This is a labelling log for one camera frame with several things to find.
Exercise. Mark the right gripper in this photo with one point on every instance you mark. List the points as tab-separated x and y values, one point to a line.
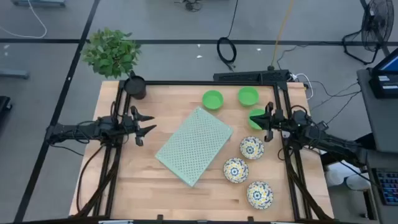
275	121

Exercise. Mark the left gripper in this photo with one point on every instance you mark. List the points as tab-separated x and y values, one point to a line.
130	124

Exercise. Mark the green plastic mini bowl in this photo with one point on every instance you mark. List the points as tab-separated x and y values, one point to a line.
248	96
257	111
212	99

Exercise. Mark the yellow bowl with patterned inside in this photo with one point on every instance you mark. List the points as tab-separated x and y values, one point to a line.
252	147
235	170
260	195

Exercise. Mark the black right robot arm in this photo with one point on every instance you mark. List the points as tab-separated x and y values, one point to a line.
326	140

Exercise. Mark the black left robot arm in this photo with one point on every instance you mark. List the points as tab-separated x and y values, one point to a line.
77	130

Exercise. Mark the black plant pot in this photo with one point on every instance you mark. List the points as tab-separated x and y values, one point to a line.
135	88

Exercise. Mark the black perforated equipment box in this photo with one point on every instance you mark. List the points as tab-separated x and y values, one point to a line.
248	76

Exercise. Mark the pale green perforated metal shelf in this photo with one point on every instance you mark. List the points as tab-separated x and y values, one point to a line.
192	146

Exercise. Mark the green leafy plant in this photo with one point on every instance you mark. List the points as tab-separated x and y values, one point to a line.
109	53

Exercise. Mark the white paper sheet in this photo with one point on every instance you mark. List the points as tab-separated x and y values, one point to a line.
337	167

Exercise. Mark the white round container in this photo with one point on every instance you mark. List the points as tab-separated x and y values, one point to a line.
357	182
334	178

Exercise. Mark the grey desk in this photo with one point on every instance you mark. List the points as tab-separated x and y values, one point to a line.
382	118
377	214

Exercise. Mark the black box with white labels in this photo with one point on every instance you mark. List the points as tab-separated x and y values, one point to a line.
385	88

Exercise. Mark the grey furniture foot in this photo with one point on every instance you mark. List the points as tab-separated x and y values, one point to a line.
14	74

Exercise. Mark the monitor with blue screen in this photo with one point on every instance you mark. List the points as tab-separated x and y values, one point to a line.
390	63

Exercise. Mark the black floor object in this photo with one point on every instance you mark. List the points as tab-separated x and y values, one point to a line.
3	105

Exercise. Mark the black backlit keyboard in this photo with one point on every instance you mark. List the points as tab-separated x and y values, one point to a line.
388	186

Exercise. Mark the black floor fan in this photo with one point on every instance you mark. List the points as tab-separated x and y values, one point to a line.
377	25

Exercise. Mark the grey furniture base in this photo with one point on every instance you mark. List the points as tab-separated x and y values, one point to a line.
38	2

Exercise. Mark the black aluminium table frame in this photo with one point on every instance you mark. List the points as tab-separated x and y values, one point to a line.
186	83

